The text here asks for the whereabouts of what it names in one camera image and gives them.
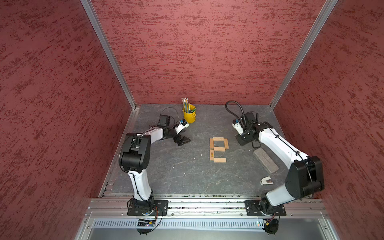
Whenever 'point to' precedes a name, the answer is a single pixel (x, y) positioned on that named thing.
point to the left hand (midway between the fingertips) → (185, 136)
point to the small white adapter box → (266, 180)
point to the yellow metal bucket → (190, 117)
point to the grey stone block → (261, 154)
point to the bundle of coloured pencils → (186, 104)
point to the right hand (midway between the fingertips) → (240, 140)
